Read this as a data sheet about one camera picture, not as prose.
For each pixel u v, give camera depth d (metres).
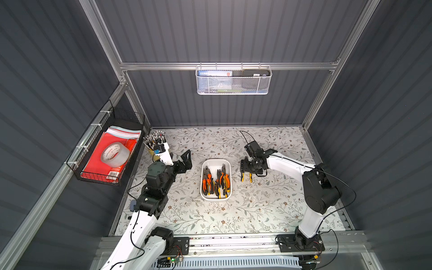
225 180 0.89
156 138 0.91
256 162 0.68
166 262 0.72
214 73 0.89
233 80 0.88
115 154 0.69
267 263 0.77
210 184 0.88
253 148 0.75
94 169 0.67
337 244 0.71
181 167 0.64
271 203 0.87
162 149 0.60
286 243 0.73
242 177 0.95
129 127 0.80
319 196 0.49
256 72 0.86
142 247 0.47
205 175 0.91
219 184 0.87
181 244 0.73
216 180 0.92
